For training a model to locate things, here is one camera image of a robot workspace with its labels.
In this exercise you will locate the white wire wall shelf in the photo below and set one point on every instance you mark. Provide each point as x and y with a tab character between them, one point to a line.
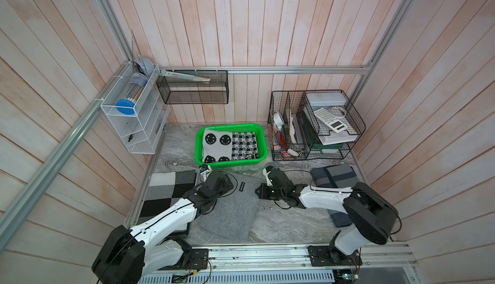
139	132

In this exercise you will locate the black wire desk organizer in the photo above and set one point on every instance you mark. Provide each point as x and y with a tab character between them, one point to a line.
304	137

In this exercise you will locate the blue capped clear tube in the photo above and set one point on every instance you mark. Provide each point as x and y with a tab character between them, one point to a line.
133	90

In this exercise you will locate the smiley houndstooth scarf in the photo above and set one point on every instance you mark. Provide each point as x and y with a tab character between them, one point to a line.
219	146

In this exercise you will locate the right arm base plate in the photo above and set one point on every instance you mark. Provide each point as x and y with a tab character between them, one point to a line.
324	256

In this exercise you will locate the green plastic basket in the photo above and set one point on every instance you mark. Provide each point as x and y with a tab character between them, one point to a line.
240	128

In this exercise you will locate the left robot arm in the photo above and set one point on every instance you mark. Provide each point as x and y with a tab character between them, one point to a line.
128	254

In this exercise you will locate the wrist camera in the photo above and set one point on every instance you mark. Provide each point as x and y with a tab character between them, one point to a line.
204	171
266	171

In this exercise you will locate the white tape roll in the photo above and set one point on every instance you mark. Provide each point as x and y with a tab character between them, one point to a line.
278	121

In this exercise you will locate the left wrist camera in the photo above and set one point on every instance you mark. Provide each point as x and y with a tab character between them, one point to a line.
204	171

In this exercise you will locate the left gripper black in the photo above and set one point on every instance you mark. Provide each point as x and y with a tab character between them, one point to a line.
225	188

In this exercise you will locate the aluminium front rail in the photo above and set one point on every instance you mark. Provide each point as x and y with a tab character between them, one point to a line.
284	257

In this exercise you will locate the grey round disc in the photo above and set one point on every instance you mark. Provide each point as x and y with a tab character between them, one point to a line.
144	66

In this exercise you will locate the white ruler strip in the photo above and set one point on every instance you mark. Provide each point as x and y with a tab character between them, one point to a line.
179	75

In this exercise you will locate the black mesh wall basket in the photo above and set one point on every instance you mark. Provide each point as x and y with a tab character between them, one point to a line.
178	91

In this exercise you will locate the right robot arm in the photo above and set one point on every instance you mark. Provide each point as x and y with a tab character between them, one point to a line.
372	217

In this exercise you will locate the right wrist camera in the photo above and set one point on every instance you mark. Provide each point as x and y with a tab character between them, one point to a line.
266	171

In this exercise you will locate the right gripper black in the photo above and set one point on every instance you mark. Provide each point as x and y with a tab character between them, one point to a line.
262	194

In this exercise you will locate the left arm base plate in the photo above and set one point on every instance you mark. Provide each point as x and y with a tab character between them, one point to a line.
195	259

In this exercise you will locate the white box in organizer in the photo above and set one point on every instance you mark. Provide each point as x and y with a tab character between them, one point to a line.
326	99

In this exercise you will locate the white calculator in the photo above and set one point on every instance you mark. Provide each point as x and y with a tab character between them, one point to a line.
330	120

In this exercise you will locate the navy grey striped scarf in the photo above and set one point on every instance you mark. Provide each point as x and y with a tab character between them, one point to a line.
336	176

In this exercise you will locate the black white checkered scarf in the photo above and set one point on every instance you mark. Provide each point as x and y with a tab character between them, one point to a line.
164	190

